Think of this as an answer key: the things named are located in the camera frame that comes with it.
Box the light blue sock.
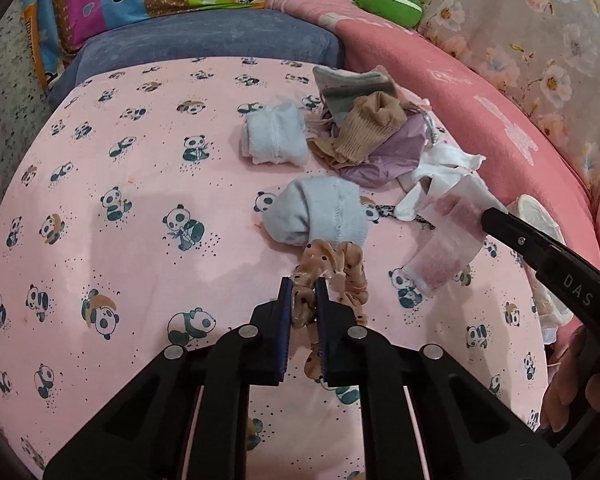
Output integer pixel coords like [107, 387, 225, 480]
[264, 176, 368, 247]
[240, 101, 311, 167]

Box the pink cloth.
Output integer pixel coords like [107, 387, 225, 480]
[405, 177, 506, 297]

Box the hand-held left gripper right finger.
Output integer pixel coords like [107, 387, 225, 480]
[315, 278, 572, 480]

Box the grey floral quilt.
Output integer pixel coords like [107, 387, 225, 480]
[380, 0, 600, 196]

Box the beige ribbed sock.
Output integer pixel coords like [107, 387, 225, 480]
[307, 92, 411, 168]

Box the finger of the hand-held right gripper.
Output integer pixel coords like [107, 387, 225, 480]
[481, 208, 568, 267]

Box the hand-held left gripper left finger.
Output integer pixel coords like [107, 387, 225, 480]
[44, 276, 294, 480]

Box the grey striped sock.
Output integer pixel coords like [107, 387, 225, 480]
[312, 65, 398, 126]

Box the white plastic trash bag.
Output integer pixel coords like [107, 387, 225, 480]
[507, 195, 573, 346]

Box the peach polka dot scrunchie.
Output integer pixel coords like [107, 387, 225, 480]
[291, 240, 368, 381]

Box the blue velvet cushion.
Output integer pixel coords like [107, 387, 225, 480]
[47, 7, 343, 108]

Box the pink panda print sheet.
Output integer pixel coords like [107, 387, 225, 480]
[0, 55, 556, 480]

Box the white sock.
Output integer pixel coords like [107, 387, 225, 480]
[395, 145, 486, 223]

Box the person's right hand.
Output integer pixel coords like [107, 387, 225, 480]
[540, 325, 600, 433]

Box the pink blanket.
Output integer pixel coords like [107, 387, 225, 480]
[265, 0, 600, 271]

